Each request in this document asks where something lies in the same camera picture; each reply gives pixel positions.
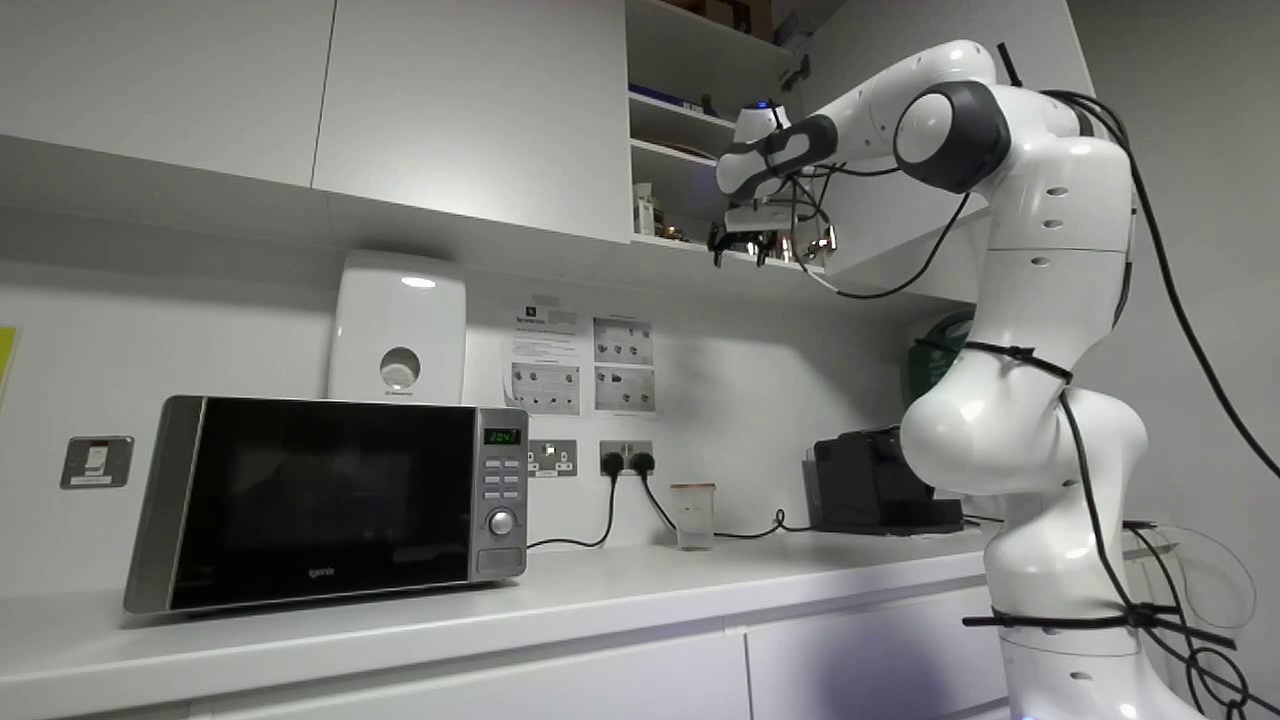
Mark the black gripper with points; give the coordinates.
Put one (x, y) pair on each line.
(761, 220)

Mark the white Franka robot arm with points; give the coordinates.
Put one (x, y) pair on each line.
(1054, 267)

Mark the white base cabinet door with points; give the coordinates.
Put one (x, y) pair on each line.
(865, 662)
(535, 686)

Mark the small white bottle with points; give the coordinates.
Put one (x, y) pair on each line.
(644, 209)

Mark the dark blue flat box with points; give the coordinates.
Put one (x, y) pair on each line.
(658, 99)

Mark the open white shelf unit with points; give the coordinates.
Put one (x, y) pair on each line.
(694, 60)

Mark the black coffee machine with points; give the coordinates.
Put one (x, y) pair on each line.
(862, 482)

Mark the clear plastic cup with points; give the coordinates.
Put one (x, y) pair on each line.
(694, 517)

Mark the silver toaster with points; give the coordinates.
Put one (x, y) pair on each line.
(322, 502)

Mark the yellow sticky note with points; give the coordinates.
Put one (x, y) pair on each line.
(4, 354)

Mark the white wall notice sheet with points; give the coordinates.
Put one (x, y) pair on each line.
(626, 340)
(626, 389)
(546, 389)

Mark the small wall label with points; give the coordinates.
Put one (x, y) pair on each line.
(546, 319)

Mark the double wall socket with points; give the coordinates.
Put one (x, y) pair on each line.
(626, 459)

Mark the silver wall switch plate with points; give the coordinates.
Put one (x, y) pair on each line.
(552, 459)

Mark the white wall dispenser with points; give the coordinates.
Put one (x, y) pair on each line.
(397, 323)

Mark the silver switch plate with sticker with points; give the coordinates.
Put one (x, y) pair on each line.
(96, 460)

